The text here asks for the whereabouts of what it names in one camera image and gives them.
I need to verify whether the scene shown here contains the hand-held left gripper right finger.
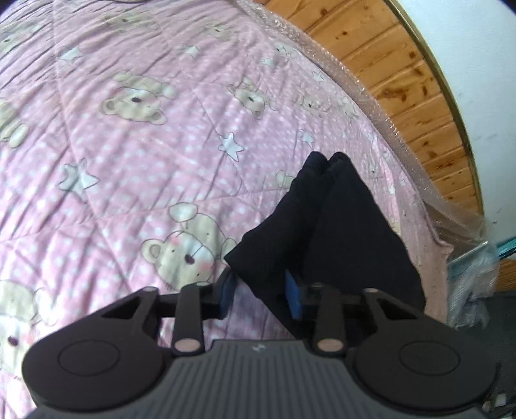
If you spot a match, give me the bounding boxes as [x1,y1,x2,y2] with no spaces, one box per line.
[284,270,422,354]

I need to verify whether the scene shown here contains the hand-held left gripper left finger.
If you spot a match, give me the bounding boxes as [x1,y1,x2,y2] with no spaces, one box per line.
[99,269,236,356]

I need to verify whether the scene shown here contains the black pants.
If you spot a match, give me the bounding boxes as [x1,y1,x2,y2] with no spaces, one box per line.
[223,151,427,341]

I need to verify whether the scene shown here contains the pink bear print blanket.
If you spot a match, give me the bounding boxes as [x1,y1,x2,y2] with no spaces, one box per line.
[0,0,454,412]

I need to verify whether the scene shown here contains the clear bubble wrap sheet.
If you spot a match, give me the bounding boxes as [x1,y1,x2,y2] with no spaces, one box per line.
[234,0,502,331]

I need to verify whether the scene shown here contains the teal towel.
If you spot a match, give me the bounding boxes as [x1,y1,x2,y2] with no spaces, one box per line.
[494,237,516,258]

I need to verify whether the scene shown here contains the wooden headboard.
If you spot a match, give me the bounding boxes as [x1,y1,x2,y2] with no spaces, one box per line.
[264,0,484,216]

